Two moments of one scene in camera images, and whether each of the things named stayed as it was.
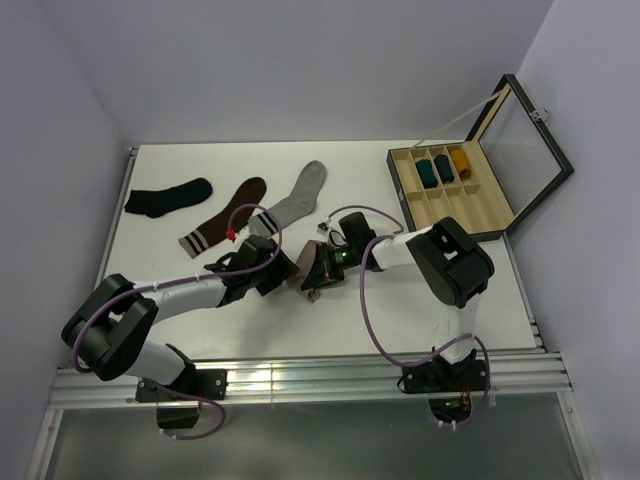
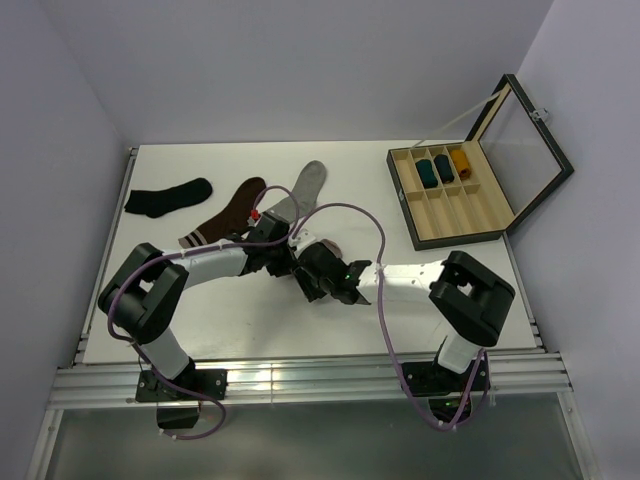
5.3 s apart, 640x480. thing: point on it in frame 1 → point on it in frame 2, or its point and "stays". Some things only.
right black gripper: [323, 270] → [303, 277]
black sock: [157, 202] stays
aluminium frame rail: [304, 381] stays
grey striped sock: [300, 203] stays
